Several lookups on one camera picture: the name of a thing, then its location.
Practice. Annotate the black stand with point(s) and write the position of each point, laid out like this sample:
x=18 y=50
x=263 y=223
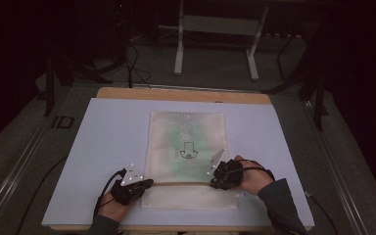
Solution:
x=49 y=91
x=319 y=104

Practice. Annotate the person's left hand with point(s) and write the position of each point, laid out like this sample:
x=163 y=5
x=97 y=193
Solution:
x=114 y=210

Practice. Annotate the black floor plate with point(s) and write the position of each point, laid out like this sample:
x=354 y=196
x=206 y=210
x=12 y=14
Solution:
x=55 y=121

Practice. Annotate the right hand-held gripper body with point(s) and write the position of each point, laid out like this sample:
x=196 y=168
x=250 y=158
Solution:
x=230 y=174

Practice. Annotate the light blue table mat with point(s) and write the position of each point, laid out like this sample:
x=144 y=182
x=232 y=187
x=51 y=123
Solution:
x=117 y=130

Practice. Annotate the metal floor rail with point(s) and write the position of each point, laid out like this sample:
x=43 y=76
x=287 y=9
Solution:
x=13 y=176
x=336 y=163

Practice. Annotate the translucent zip bag green print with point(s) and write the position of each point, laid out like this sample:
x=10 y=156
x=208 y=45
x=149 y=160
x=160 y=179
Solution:
x=163 y=143

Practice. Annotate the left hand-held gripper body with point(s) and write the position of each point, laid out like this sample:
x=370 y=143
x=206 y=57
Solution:
x=129 y=192

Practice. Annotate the white metal stand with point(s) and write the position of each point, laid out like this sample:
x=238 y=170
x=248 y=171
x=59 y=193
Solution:
x=220 y=24

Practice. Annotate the person's right hand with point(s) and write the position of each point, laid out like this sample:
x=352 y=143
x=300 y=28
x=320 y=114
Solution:
x=256 y=179

